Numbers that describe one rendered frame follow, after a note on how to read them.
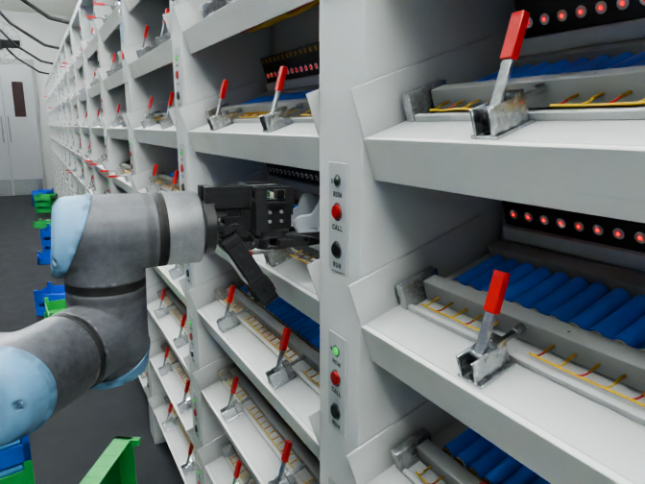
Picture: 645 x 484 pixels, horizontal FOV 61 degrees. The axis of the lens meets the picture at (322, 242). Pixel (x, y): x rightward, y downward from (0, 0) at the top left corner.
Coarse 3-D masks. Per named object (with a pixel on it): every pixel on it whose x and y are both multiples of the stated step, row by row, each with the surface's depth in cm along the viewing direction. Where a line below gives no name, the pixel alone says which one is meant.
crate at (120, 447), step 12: (120, 444) 165; (132, 444) 167; (108, 456) 159; (120, 456) 170; (132, 456) 170; (96, 468) 153; (108, 468) 153; (120, 468) 171; (132, 468) 171; (84, 480) 148; (96, 480) 148; (108, 480) 164; (120, 480) 172; (132, 480) 172
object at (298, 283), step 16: (256, 176) 124; (272, 176) 120; (224, 256) 104; (256, 256) 88; (272, 272) 80; (288, 272) 78; (304, 272) 76; (288, 288) 76; (304, 288) 71; (304, 304) 73
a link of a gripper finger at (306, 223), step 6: (318, 204) 72; (318, 210) 72; (300, 216) 72; (306, 216) 72; (312, 216) 72; (318, 216) 72; (294, 222) 72; (300, 222) 72; (306, 222) 72; (312, 222) 72; (318, 222) 73; (300, 228) 72; (306, 228) 72; (312, 228) 72; (318, 228) 73
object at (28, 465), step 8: (24, 464) 150; (32, 464) 151; (16, 472) 149; (24, 472) 150; (32, 472) 151; (0, 480) 146; (8, 480) 147; (16, 480) 149; (24, 480) 150; (32, 480) 152
